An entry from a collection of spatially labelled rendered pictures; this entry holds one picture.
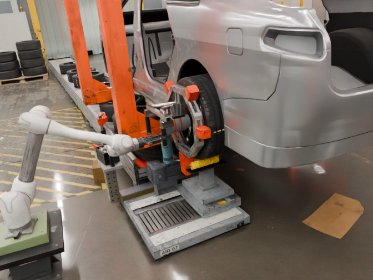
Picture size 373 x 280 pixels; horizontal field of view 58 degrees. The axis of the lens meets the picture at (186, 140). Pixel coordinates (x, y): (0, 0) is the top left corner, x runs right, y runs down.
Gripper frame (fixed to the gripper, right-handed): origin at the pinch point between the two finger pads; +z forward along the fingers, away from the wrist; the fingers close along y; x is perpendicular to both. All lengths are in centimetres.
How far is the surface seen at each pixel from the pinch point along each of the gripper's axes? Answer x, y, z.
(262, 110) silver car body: 28, 66, 36
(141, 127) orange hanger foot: -11, -62, 3
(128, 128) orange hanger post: -8, -60, -10
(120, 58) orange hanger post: 51, -60, -7
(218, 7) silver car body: 83, 20, 38
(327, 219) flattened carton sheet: -82, 52, 110
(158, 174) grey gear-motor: -49, -39, 5
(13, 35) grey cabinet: 35, -1130, -91
